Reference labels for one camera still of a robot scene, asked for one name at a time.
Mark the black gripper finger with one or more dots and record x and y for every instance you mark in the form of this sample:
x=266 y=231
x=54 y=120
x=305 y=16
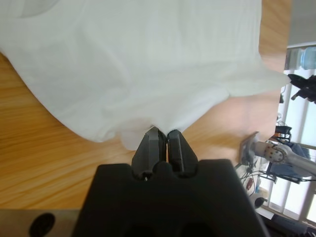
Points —
x=149 y=153
x=181 y=155

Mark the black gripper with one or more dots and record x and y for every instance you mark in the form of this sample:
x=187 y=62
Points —
x=309 y=89

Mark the white t-shirt with black logo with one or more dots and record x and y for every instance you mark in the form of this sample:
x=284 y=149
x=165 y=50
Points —
x=123 y=61

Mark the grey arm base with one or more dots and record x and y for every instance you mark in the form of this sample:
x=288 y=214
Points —
x=247 y=145

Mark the blue water jug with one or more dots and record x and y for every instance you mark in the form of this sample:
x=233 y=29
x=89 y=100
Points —
x=307 y=58

